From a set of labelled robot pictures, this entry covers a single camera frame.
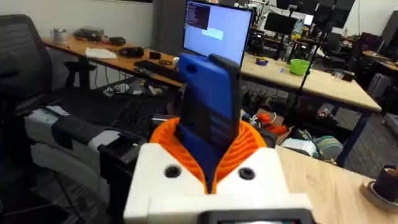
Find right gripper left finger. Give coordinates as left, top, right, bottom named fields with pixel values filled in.
left=123, top=117, right=208, bottom=224

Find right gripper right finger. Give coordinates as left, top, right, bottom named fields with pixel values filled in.
left=211, top=119, right=293, bottom=195

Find blue electric screwdriver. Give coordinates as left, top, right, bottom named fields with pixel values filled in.
left=175, top=52, right=243, bottom=187

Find box of orange parts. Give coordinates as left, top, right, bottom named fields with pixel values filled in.
left=254, top=108, right=295, bottom=138

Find stack of coloured plates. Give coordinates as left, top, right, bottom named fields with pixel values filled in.
left=313, top=135, right=345, bottom=161

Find black computer keyboard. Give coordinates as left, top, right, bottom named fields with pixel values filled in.
left=133, top=59, right=185, bottom=83

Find pale wooden work table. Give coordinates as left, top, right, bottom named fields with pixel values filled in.
left=239, top=52, right=382, bottom=167

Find black tripod stand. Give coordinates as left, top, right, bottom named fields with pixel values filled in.
left=287, top=4, right=330, bottom=119

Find long wooden desk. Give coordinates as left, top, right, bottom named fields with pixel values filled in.
left=42, top=35, right=187, bottom=88

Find green plastic bowl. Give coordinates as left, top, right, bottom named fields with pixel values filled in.
left=289, top=58, right=311, bottom=77

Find grey saucer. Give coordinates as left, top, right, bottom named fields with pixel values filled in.
left=359, top=180, right=398, bottom=214

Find black headphones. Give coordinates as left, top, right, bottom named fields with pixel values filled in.
left=118, top=46, right=146, bottom=58

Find dark brown cup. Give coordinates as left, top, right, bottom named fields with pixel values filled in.
left=372, top=164, right=398, bottom=203

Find white folded cloth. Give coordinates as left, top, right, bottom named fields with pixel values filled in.
left=84, top=47, right=118, bottom=60

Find computer monitor with lit screen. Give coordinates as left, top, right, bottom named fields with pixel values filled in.
left=182, top=0, right=254, bottom=68

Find grey suitcase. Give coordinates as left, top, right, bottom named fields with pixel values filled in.
left=366, top=72, right=391, bottom=101

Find dark unlit monitor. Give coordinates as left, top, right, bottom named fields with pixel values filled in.
left=263, top=12, right=298, bottom=35

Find silver metal mug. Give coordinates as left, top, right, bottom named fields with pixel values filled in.
left=50, top=27, right=70, bottom=45

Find black office chair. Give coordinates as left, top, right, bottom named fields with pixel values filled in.
left=0, top=14, right=98, bottom=125

